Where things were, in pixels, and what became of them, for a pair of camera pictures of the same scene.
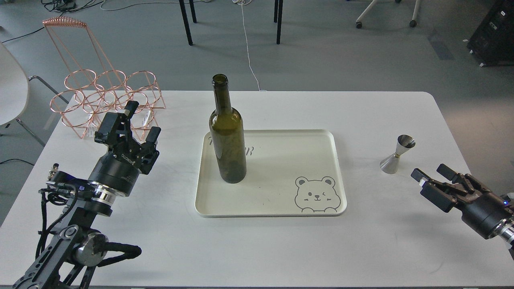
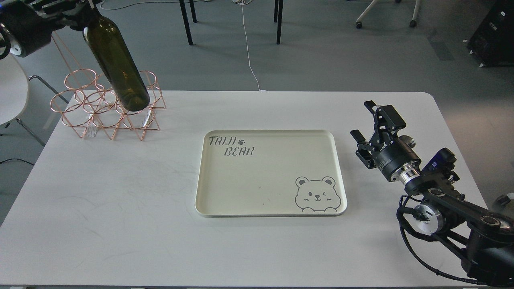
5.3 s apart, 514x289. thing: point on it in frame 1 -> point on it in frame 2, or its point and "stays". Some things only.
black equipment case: (492, 43) stays
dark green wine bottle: (227, 134) -> (125, 79)
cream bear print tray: (288, 172) stays
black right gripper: (482, 211) -> (389, 154)
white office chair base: (413, 23) stays
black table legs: (277, 18) stays
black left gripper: (118, 169) -> (29, 31)
